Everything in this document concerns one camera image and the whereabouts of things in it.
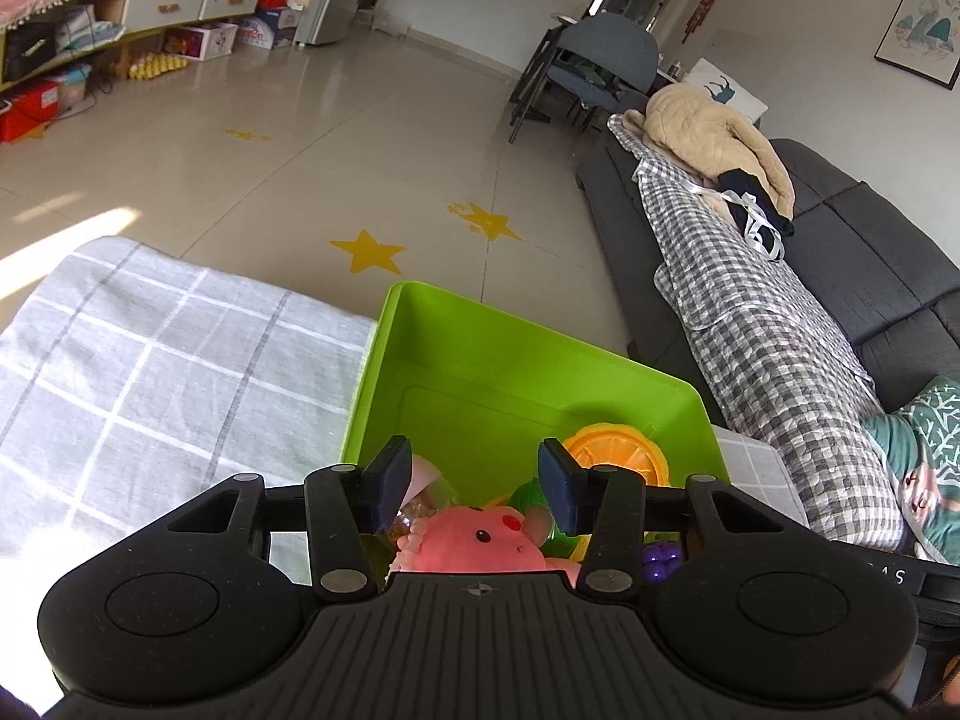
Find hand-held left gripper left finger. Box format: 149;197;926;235
146;435;413;605

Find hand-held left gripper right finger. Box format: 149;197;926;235
538;439;807;602

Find green toy melon half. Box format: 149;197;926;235
510;476;571;541

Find pink clear capsule ball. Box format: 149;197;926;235
390;456;458;541

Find orange toy fruit half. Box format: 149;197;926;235
562;424;671;488

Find pink rubber toy animal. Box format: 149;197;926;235
386;504;582;590

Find green plastic bin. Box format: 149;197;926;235
339;281;732;586

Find purple toy grapes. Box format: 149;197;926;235
641;532;685;584

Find teal floral cushion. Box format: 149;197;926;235
862;375;960;565

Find large yellow star sticker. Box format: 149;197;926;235
330;229;406;275

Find grey checked blanket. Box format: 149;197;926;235
607;111;912;552

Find grey grid tablecloth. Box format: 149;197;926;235
0;236;811;691

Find yellow double star sticker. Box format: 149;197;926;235
448;201;522;242

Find dark grey sofa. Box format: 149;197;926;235
576;112;960;563

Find beige blanket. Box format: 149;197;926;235
643;82;796;218

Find white deer print pillow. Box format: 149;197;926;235
684;56;770;121

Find grey chair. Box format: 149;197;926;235
547;13;661;128

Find blue and white box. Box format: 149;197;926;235
236;7;301;50

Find row of yellow toys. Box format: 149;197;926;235
127;51;188;82

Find white and pink box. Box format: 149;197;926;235
163;21;239;62

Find clear plastic storage box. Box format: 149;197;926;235
56;64;95;110

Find white tv cabinet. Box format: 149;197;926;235
0;0;267;106

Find black speaker box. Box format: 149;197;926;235
4;22;57;80

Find black garment with white straps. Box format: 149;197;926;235
716;169;796;262

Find hanging wall decoration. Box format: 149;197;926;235
682;0;730;44

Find framed wall picture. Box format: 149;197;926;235
874;0;960;87

